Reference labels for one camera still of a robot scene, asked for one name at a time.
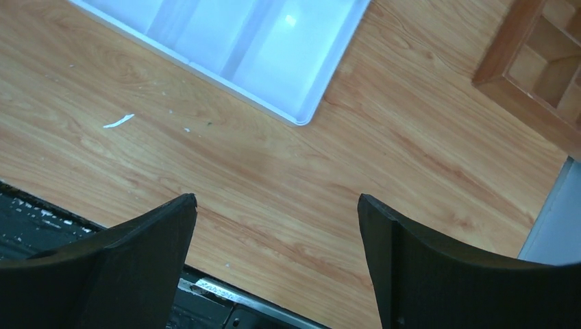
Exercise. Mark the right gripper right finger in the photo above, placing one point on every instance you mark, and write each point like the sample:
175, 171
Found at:
425, 279

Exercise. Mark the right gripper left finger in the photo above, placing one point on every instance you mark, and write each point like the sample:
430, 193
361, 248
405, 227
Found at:
123, 277

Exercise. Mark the white divided plastic tray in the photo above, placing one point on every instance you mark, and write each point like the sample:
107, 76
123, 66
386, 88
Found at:
278, 56

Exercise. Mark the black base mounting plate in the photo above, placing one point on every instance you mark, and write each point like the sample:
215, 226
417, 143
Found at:
30, 226

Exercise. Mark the wooden compartment organizer box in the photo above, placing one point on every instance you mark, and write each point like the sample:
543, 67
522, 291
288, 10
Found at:
532, 70

